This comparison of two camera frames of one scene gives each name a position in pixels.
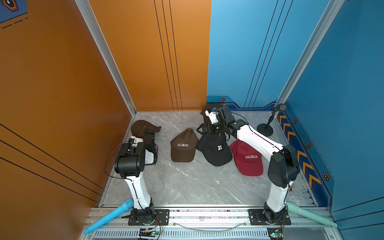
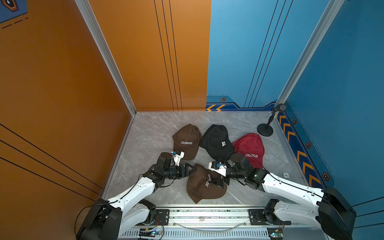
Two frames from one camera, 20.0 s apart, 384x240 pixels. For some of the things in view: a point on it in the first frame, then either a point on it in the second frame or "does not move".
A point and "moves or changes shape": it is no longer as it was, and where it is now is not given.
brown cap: x=207 y=106 -> x=199 y=186
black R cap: x=215 y=148 moves or changes shape
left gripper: x=150 y=132 -> x=187 y=172
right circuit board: x=275 y=233 does not move
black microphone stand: x=264 y=129 does not move
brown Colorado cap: x=183 y=146 moves or changes shape
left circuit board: x=143 y=232 does not move
